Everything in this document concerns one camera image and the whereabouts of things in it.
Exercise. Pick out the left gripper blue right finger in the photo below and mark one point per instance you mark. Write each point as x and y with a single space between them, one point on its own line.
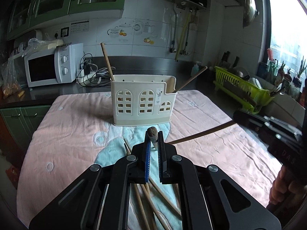
162 158

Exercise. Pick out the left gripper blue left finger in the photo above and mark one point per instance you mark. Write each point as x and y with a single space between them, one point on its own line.
147 146

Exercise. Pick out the person right hand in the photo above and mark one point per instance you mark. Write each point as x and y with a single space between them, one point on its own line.
284 187

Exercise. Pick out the cream plastic utensil holder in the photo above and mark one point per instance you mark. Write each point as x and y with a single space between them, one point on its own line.
140 100

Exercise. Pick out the green dish rack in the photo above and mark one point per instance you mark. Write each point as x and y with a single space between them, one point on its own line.
248 95

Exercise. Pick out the soap dispenser bottle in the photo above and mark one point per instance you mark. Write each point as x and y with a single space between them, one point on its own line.
195 69

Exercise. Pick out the white microwave oven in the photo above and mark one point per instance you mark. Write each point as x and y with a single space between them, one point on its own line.
53 66

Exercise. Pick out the green lower cabinet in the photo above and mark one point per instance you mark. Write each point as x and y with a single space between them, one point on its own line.
23 122

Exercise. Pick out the hanging steel wok lid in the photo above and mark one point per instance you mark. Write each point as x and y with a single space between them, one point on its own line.
250 12

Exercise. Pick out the plastic bag of food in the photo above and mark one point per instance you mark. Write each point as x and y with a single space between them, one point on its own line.
11 78

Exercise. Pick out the power strip with cables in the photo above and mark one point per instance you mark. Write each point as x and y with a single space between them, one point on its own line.
90 75

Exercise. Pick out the green wall cabinet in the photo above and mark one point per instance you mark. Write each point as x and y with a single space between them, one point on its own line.
29 14

